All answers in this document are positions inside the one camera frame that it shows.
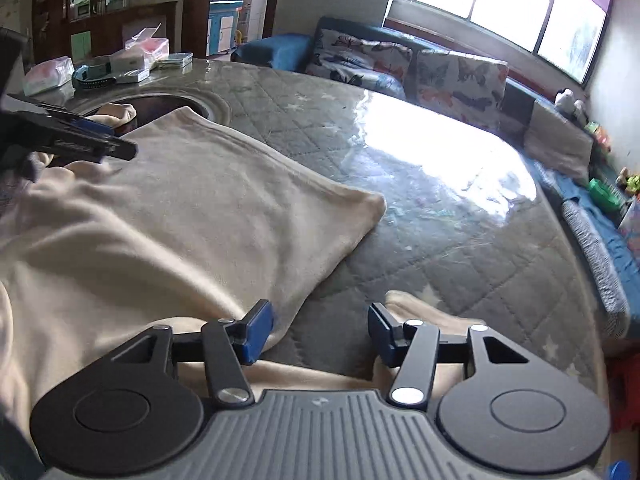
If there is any cream beige garment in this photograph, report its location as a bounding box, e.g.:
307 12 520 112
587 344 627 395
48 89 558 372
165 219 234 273
1 107 386 434

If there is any plastic wrapped tissue pack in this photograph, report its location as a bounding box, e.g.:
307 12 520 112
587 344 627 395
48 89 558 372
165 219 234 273
23 56 75 96

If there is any black induction cooktop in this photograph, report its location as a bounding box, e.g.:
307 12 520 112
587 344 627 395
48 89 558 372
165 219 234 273
66 88 231 136

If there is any tissue box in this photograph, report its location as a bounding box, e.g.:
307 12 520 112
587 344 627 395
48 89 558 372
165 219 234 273
108 27 170 84

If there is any dark wooden cabinet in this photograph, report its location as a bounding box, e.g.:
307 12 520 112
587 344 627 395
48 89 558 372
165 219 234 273
30 0 210 62

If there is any flat booklet stack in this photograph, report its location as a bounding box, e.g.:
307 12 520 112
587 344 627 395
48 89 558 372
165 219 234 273
155 52 193 70

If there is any blue white small cabinet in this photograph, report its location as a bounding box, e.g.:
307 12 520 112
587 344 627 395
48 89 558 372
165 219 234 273
206 0 243 56

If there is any red plastic stool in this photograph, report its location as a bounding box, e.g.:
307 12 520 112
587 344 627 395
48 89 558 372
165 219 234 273
606 353 640 432

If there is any blue sectional sofa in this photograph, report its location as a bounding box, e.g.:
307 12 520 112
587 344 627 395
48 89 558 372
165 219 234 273
231 16 639 340

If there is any blue plastic stool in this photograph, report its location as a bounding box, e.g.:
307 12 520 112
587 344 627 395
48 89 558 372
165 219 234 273
605 460 636 480

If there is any green bowl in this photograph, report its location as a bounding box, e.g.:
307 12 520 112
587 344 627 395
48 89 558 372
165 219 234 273
588 178 624 214

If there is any grey cushion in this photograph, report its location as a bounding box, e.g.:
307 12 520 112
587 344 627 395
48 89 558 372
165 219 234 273
523 101 593 185

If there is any butterfly pillow right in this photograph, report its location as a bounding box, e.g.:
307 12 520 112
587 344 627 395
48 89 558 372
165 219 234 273
412 49 509 133

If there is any butterfly pillow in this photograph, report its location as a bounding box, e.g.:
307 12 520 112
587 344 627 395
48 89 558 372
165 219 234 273
305 28 413 100
412 49 509 133

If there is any colourful toy pile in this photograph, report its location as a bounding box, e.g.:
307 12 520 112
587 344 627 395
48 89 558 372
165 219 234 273
585 122 639 198

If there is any butterfly pillow left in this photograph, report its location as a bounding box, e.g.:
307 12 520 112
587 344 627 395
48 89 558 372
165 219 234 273
305 28 413 100

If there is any black white plush toy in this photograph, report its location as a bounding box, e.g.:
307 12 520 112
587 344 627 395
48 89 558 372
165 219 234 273
554 88 588 126

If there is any window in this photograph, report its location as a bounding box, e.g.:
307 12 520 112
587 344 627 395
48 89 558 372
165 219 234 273
407 0 613 86

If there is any teal black strap device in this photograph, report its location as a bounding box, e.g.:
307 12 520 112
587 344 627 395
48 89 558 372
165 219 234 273
72 56 116 91

